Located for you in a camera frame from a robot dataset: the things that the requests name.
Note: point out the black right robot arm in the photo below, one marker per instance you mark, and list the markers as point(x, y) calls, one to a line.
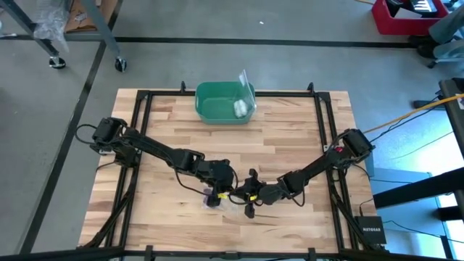
point(319, 166)

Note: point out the clear plastic wrap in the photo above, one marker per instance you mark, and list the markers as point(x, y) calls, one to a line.
point(50, 21)

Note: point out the black metal table frame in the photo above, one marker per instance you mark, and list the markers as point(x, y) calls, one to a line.
point(163, 93)

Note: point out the person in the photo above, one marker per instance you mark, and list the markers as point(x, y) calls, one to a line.
point(447, 32)

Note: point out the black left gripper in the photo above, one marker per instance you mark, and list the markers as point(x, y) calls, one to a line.
point(217, 175)

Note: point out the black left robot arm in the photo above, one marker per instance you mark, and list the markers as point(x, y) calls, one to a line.
point(152, 148)

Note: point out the upright clear plastic bag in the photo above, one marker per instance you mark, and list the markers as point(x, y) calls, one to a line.
point(248, 90)

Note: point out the green plastic bin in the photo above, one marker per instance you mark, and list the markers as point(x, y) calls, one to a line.
point(214, 105)

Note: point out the white bandage roll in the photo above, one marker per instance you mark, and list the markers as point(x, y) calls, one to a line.
point(240, 108)

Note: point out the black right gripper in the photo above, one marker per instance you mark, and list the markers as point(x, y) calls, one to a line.
point(264, 192)

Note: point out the silver metal plate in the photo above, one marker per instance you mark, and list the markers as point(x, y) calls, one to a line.
point(326, 148)

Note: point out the red plastic bin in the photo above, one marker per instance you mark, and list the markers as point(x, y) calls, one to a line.
point(384, 21)

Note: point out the black metal beam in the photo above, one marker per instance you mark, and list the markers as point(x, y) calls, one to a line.
point(417, 188)

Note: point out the grey metal wheeled rack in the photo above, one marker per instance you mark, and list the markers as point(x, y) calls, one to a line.
point(99, 25)

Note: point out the clear plastic bag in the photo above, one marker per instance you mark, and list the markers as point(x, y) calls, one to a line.
point(248, 90)
point(228, 204)

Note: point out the brown cardboard box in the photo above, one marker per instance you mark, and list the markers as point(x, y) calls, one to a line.
point(78, 16)

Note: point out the black Netgear box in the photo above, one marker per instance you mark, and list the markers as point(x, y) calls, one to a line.
point(371, 230)

